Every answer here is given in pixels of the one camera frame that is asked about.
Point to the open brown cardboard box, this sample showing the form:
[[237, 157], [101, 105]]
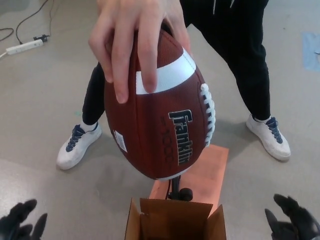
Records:
[[175, 217]]

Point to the orange paper sheet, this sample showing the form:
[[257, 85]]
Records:
[[212, 175]]

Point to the brown Franklin football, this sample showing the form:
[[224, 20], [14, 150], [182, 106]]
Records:
[[155, 130]]

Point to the black power adapter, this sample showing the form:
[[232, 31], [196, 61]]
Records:
[[41, 38]]

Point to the white left sock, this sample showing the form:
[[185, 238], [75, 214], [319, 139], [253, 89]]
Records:
[[261, 119]]

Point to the person's right hand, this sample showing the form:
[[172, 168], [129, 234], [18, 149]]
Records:
[[130, 30]]

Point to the black jogger pants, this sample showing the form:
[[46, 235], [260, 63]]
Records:
[[237, 50]]

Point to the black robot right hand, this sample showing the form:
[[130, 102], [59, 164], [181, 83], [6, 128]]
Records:
[[300, 225]]

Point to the white left sneaker, navy laces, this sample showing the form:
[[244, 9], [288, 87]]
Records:
[[272, 140]]

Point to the white right sneaker, navy laces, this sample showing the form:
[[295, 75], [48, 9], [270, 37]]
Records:
[[77, 147]]

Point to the blue tape patch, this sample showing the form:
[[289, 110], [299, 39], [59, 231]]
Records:
[[311, 52]]

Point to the white right sock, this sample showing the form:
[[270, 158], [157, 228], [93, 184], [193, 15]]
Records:
[[88, 126]]

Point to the white sock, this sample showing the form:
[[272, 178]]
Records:
[[88, 126], [261, 119]]

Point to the black hand air pump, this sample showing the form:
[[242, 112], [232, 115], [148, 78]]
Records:
[[176, 190]]

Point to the white sneaker, navy laces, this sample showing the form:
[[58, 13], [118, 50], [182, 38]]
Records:
[[77, 147], [272, 140]]

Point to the white power strip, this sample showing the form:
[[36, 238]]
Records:
[[25, 47]]

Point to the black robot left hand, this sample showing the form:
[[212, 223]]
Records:
[[17, 225]]

